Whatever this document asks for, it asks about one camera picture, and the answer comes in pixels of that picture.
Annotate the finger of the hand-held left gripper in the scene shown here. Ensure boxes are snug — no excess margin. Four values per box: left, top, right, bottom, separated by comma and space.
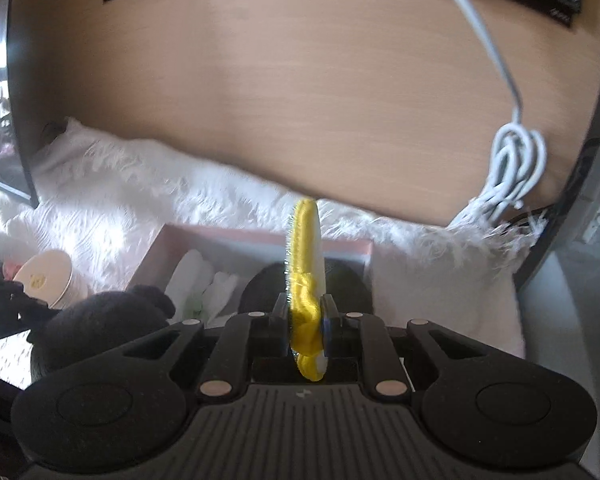
0, 280, 43, 343

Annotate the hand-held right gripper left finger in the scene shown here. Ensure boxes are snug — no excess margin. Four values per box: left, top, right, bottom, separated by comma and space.
122, 292, 293, 401

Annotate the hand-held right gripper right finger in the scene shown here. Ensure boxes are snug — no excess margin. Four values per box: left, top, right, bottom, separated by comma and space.
320, 294, 487, 401

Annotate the yellow round scrubbing pad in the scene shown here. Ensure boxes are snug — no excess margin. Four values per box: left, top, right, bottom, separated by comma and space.
282, 199, 328, 381

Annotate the pink box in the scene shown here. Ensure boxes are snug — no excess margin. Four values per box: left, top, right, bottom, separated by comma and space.
125, 224, 377, 333

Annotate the dark grey knit cloth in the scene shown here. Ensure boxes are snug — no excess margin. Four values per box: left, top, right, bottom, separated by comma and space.
29, 284, 177, 392

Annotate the white cloth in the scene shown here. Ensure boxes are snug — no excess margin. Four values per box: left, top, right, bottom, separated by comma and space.
167, 250, 240, 325

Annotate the cream round container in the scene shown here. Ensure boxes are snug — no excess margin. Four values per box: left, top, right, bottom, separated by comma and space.
22, 250, 89, 311

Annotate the white fluffy blanket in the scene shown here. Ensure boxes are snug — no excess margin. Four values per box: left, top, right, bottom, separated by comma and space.
0, 117, 553, 361

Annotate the white cable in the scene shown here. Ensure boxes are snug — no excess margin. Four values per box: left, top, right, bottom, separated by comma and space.
430, 0, 549, 235

